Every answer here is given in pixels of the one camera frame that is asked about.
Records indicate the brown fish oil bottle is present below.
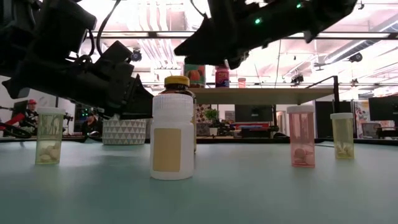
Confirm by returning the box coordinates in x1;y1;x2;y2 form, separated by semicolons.
159;75;198;154

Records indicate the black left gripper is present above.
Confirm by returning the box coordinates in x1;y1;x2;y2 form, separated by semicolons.
70;60;155;121

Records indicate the wooden shelf with black legs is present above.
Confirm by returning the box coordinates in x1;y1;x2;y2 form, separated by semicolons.
188;75;340;141

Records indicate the white bottle with yellow label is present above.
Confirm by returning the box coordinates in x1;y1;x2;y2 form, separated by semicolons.
149;93;195;181

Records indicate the succulent in white patterned pot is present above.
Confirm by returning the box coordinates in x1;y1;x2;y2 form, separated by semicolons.
101;113;147;146

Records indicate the small background potted plant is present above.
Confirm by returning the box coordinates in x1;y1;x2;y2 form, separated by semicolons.
205;108;220;137

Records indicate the grey office chair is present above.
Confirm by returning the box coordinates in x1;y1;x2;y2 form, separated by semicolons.
361;122;382;139

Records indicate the pink pill vial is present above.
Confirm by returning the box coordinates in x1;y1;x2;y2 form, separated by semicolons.
286;105;316;169

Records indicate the red background box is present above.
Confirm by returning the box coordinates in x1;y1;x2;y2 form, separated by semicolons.
235;122;271;138

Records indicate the black left wrist camera cable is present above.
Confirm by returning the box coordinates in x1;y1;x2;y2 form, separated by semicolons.
95;0;123;57

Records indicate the person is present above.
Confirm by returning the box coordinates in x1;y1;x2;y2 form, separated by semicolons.
19;98;40;134
81;112;101;137

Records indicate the pink-label medicine bottle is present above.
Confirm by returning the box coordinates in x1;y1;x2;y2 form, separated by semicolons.
215;65;230;89

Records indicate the orange-label gummy bottle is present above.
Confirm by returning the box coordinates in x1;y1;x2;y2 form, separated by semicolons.
183;63;206;89

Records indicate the yellow-green pill vial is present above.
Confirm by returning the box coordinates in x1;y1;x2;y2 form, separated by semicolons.
35;107;67;166

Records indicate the black monitor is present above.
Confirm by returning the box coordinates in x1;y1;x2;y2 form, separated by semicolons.
11;100;29;121
368;95;398;122
234;105;274;123

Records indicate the colourful poster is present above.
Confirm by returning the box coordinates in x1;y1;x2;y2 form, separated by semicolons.
354;101;371;139

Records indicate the pale yellow pill vial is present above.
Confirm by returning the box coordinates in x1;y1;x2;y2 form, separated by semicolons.
330;112;355;161

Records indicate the black table frame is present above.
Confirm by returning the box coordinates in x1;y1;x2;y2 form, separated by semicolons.
0;135;398;146

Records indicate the black overhead light bar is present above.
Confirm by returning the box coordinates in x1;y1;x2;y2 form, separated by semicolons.
83;30;398;40

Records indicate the red-dotted patterned panel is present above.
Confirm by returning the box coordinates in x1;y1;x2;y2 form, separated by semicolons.
195;104;212;137

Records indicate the green table mat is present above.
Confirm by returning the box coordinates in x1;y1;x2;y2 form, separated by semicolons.
0;141;398;224

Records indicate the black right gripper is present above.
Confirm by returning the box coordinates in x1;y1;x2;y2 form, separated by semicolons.
174;0;249;70

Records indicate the red bar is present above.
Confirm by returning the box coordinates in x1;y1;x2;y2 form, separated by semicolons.
0;112;25;131

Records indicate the black cabinet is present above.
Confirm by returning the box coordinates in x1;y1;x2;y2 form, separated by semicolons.
315;101;355;139

